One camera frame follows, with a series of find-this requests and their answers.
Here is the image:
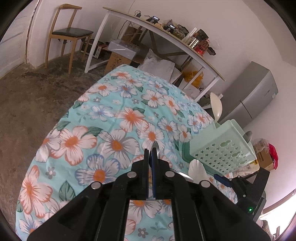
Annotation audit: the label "shiny metal can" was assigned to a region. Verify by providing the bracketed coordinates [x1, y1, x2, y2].
[186, 37, 199, 48]

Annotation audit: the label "white pillows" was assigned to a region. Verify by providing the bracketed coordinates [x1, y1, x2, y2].
[137, 49, 182, 82]

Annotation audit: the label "wooden chair with dark seat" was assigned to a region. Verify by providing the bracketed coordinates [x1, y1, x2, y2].
[45, 3, 94, 75]

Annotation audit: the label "cardboard box under desk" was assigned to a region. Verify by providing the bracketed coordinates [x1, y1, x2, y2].
[104, 52, 133, 75]

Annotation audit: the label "mint green utensil holder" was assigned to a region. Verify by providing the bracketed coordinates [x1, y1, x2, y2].
[183, 119, 258, 175]

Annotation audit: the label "toaster oven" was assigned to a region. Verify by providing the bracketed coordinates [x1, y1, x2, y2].
[81, 39, 102, 58]

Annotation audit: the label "red oil bottle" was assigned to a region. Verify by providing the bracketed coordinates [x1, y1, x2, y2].
[194, 39, 210, 56]

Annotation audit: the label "grey refrigerator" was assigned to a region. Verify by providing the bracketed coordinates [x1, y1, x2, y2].
[218, 61, 279, 128]

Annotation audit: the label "yellow plastic bag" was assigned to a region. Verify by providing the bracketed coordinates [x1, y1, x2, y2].
[183, 70, 204, 87]

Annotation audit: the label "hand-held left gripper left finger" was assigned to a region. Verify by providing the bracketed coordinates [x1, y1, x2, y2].
[28, 148, 149, 241]

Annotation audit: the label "floral blue blanket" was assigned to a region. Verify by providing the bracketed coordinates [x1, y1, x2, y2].
[15, 64, 238, 241]

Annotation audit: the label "white desk with wooden top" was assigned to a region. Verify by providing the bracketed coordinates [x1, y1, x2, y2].
[84, 6, 226, 102]

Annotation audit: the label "glass jar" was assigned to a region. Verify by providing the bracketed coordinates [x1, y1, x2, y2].
[173, 25, 190, 39]

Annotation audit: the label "white wooden door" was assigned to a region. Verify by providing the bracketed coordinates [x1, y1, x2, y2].
[0, 9, 35, 79]

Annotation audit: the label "red plastic bag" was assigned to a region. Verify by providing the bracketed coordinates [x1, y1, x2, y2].
[268, 143, 279, 169]

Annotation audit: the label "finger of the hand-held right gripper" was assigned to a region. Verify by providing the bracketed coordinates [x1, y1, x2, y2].
[213, 173, 234, 188]

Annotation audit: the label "open cardboard box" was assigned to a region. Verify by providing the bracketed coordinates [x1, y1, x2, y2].
[253, 145, 273, 172]

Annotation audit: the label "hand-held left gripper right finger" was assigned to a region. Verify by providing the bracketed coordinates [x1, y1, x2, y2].
[150, 148, 270, 241]

